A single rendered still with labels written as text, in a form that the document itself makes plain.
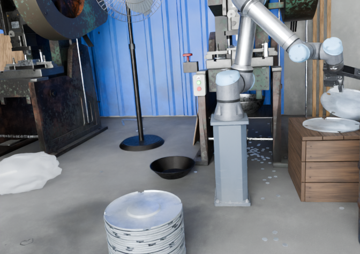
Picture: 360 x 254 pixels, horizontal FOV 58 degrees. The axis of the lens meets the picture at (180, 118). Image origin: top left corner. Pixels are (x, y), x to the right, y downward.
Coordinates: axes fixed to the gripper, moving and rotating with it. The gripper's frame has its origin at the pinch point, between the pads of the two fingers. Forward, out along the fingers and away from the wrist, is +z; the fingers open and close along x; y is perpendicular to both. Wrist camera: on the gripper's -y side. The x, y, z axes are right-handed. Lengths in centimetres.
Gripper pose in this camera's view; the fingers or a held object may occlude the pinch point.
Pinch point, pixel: (342, 91)
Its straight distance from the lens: 183.1
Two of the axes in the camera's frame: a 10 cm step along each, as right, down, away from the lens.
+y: -8.4, -0.7, 5.4
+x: -3.3, 8.5, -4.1
